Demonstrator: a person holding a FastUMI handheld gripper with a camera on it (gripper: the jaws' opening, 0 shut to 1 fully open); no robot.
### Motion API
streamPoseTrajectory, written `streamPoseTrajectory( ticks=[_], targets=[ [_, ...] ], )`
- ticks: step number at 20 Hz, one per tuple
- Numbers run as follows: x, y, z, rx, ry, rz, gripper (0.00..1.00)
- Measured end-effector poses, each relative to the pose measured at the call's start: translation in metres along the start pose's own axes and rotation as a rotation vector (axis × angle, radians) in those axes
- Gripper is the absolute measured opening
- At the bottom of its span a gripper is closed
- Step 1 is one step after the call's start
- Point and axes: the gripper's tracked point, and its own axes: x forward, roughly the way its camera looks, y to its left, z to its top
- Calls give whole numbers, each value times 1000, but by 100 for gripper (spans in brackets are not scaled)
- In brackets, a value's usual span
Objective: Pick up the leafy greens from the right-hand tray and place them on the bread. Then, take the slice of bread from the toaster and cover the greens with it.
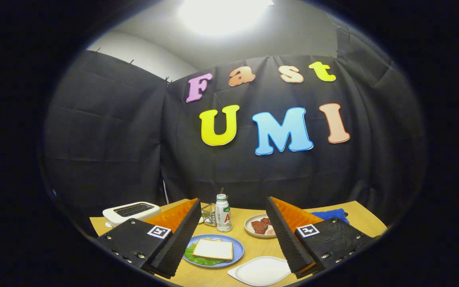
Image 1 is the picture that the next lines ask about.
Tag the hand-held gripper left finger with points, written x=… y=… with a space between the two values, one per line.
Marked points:
x=181 y=235

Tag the toasted bread slice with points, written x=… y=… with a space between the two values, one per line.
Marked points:
x=213 y=249

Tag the beige bowl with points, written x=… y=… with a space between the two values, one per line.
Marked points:
x=253 y=235

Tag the blue plate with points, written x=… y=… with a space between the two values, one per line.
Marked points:
x=237 y=247

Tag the white square plate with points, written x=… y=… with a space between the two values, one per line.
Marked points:
x=259 y=271

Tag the white plastic bottle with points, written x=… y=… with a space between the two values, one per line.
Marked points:
x=223 y=217

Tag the brown meat piece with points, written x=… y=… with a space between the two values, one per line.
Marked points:
x=265 y=220
x=258 y=227

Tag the blue towel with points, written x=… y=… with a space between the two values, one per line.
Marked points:
x=333 y=214

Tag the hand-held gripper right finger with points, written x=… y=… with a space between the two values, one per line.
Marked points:
x=287 y=239

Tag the pink ham slice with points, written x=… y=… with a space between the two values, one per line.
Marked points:
x=271 y=232

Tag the green lettuce leaf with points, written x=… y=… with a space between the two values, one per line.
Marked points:
x=201 y=261

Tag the cream toaster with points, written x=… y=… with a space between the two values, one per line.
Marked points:
x=122 y=217

